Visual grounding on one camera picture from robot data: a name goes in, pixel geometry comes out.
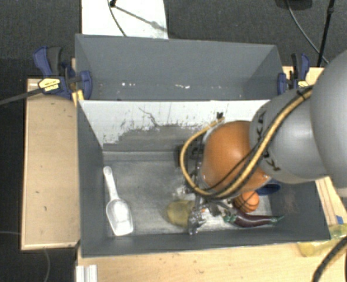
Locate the white plastic scoop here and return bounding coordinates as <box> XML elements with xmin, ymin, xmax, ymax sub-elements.
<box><xmin>102</xmin><ymin>165</ymin><xmax>134</xmax><ymax>237</ymax></box>

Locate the purple toy eggplant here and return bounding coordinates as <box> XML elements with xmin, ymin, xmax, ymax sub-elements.
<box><xmin>223</xmin><ymin>209</ymin><xmax>285</xmax><ymax>229</ymax></box>

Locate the pale wood board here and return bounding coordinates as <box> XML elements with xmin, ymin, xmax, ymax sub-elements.
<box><xmin>21</xmin><ymin>77</ymin><xmax>82</xmax><ymax>251</ymax></box>

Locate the orange toy basketball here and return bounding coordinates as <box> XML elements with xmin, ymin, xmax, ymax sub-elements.
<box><xmin>232</xmin><ymin>190</ymin><xmax>261</xmax><ymax>214</ymax></box>

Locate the grey metal bin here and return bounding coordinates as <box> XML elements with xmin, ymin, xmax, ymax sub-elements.
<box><xmin>74</xmin><ymin>33</ymin><xmax>332</xmax><ymax>258</ymax></box>

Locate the pale yellow round thing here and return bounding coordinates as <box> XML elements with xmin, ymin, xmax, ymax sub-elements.
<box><xmin>165</xmin><ymin>199</ymin><xmax>196</xmax><ymax>226</ymax></box>

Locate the blue round thing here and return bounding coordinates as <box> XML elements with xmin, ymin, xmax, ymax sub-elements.
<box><xmin>255</xmin><ymin>182</ymin><xmax>281</xmax><ymax>196</ymax></box>

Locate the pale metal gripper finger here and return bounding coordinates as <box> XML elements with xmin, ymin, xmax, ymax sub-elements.
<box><xmin>191</xmin><ymin>211</ymin><xmax>207</xmax><ymax>227</ymax></box>
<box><xmin>186</xmin><ymin>220</ymin><xmax>202</xmax><ymax>236</ymax></box>

